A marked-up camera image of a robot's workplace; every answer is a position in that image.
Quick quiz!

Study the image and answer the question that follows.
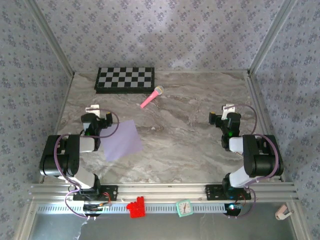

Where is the black white chessboard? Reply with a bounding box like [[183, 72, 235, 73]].
[[93, 66, 155, 95]]

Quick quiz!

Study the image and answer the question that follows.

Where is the pink toy microphone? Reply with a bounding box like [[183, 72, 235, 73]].
[[139, 85, 165, 109]]

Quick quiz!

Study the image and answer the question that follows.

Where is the grey slotted cable duct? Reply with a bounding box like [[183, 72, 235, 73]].
[[36, 202, 241, 215]]

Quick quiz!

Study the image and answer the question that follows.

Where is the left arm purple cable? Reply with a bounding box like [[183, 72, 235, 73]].
[[54, 108, 120, 220]]

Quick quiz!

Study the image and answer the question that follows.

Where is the grey metal base plate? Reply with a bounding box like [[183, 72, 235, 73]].
[[27, 202, 301, 240]]

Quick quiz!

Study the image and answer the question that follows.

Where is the white torn tape strip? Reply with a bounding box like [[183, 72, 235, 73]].
[[74, 219, 89, 240]]

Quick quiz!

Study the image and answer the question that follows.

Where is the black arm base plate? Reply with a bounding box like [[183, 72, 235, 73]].
[[72, 184, 119, 202], [205, 184, 252, 201]]

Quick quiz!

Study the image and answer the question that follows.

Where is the red toy brick block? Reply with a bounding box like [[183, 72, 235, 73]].
[[126, 196, 146, 219]]

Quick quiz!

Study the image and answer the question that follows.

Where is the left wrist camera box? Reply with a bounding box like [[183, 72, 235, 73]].
[[85, 104, 101, 116]]

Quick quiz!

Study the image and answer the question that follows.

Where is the small electronics board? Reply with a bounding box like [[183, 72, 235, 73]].
[[223, 202, 245, 217], [82, 202, 104, 217]]

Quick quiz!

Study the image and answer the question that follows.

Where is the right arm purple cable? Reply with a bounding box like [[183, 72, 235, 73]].
[[224, 103, 281, 220]]

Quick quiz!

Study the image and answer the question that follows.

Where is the light purple paper sheet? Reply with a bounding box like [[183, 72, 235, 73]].
[[99, 119, 144, 162]]

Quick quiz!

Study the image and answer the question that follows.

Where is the green toy clock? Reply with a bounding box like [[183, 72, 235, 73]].
[[175, 199, 194, 218]]

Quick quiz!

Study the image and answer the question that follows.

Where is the aluminium side rail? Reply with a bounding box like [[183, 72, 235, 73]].
[[246, 71, 286, 182], [38, 72, 76, 183]]

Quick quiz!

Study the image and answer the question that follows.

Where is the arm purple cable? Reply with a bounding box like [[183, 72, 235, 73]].
[[54, 108, 120, 220], [224, 103, 281, 220]]

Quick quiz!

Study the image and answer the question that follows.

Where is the aluminium frame post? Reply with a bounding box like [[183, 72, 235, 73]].
[[24, 0, 76, 76], [247, 0, 300, 76]]

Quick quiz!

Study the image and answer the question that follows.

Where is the beige plastic hook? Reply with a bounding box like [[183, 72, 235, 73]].
[[274, 204, 294, 221]]

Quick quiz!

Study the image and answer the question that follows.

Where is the long aluminium mounting rail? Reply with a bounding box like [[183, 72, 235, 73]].
[[27, 182, 300, 203]]

